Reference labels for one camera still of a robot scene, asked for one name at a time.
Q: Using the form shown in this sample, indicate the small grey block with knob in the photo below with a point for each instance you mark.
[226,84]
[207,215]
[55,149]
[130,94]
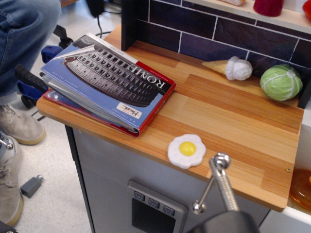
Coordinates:
[31,186]

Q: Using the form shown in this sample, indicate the toy fried egg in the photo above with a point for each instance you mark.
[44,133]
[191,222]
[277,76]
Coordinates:
[186,151]

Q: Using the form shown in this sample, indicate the beige shoe lower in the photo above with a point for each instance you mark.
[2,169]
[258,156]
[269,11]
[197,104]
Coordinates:
[11,201]

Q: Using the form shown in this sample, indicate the white toy on shelf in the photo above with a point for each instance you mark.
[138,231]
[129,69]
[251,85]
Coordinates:
[234,2]

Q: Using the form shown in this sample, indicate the beige shoe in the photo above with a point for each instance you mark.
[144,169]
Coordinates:
[11,201]
[22,127]

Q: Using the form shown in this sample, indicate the Rome spiral-bound book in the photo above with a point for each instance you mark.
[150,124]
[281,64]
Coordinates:
[108,83]

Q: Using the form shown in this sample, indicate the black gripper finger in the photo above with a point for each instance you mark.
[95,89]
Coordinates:
[96,7]

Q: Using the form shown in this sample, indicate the red cup on shelf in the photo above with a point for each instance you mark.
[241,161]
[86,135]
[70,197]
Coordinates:
[269,8]

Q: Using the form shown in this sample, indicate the beige shoe upper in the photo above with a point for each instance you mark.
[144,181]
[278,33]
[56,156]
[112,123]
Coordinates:
[22,127]

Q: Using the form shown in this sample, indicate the toy green cabbage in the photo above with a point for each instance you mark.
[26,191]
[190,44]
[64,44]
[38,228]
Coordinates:
[281,82]

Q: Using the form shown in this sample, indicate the black chair caster base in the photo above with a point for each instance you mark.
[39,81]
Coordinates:
[65,41]

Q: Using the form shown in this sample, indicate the black shelf side panel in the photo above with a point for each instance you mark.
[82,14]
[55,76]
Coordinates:
[132,13]

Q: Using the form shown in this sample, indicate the blue bar clamp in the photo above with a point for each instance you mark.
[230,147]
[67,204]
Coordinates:
[30,86]

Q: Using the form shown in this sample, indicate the grey toy kitchen cabinet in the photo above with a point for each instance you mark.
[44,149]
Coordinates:
[125,192]

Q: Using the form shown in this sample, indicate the light wooden shelf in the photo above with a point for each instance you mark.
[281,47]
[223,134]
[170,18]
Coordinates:
[288,19]

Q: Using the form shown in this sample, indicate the red object at shelf edge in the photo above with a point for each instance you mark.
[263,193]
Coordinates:
[307,8]

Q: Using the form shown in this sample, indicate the orange glass dish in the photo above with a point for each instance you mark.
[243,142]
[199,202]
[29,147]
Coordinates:
[300,191]

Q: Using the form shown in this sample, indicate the toy ice cream cone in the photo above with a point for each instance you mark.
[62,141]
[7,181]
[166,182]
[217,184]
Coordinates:
[233,68]

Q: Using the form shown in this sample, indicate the person's leg in jeans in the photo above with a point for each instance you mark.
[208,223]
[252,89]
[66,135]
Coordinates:
[25,26]

